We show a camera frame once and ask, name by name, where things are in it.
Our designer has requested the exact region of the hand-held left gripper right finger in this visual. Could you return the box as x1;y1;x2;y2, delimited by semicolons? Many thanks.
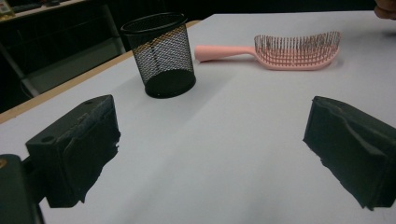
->
303;95;396;211

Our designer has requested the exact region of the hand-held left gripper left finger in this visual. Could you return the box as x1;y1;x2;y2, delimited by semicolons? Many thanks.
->
25;94;121;209

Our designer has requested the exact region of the pink hairbrush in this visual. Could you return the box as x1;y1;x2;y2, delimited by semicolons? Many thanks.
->
194;30;343;71

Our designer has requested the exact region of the black mesh pen holder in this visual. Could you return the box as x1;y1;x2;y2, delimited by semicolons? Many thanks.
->
120;11;197;100

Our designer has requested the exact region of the black keyboard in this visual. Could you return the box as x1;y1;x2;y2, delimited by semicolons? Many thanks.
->
11;2;42;14

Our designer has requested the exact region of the yellow box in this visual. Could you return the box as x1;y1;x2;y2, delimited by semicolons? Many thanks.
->
0;0;16;19

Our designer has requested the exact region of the grey metal shelf frame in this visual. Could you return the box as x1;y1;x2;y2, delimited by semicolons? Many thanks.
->
0;0;127;98

